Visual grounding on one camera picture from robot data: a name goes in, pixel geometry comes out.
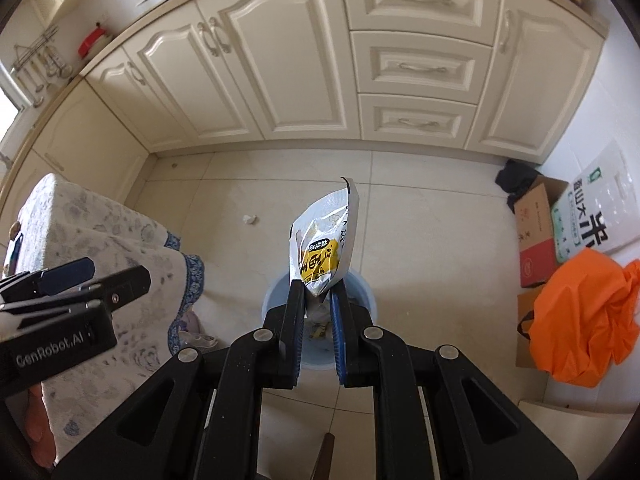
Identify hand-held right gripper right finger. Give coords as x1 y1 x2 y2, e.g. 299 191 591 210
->
331 282 581 480

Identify red lidded container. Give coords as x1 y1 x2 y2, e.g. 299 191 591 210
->
77 25 108 56

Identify white and yellow snack bag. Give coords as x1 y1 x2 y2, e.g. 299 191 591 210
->
289 176 361 297

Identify brown paper bag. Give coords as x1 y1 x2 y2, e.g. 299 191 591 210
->
515 285 551 368

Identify kitchen window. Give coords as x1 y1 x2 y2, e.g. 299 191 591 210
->
0 67 26 146

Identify heap of mixed wrappers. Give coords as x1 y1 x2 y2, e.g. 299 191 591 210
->
305 300 332 346

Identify white rice bag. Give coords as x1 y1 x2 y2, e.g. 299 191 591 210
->
550 140 640 263

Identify cream lower kitchen cabinets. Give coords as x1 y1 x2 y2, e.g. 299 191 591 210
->
0 0 608 221

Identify open cardboard box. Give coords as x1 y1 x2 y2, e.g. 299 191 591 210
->
512 176 571 288

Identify person's left forearm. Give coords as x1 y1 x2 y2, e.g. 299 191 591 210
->
27 385 57 468

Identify black cloth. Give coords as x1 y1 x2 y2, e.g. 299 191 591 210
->
495 159 543 211

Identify pale purple slipper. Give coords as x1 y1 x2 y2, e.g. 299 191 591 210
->
177 310 218 348

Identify blue floral tablecloth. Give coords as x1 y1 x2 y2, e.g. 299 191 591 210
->
10 172 206 466

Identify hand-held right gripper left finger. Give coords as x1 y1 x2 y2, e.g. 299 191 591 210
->
50 282 306 480

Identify wooden table leg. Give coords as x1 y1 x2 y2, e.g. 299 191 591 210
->
310 432 336 480

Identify metal wall utensil rack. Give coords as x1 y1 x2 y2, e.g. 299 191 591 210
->
11 27 71 73

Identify orange plastic bag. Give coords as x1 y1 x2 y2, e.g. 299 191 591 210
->
529 249 640 388

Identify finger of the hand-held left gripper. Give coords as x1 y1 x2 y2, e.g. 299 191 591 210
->
0 265 152 320
0 257 96 302

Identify blue plastic waste bin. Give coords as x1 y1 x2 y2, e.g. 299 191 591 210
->
262 267 377 372

